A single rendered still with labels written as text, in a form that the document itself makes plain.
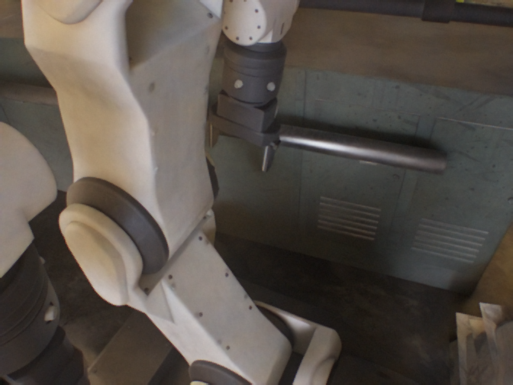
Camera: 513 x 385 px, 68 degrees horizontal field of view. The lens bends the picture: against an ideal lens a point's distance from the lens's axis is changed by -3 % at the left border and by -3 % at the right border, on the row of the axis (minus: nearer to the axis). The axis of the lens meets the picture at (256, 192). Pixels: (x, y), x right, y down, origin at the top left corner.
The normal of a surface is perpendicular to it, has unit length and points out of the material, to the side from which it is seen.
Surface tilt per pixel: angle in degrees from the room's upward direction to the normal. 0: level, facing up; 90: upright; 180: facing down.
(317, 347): 0
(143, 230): 71
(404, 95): 90
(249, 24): 90
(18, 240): 102
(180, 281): 60
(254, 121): 90
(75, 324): 0
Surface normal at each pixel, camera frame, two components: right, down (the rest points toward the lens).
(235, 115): -0.43, 0.59
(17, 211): 0.90, 0.35
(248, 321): 0.76, -0.17
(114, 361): -0.03, -0.76
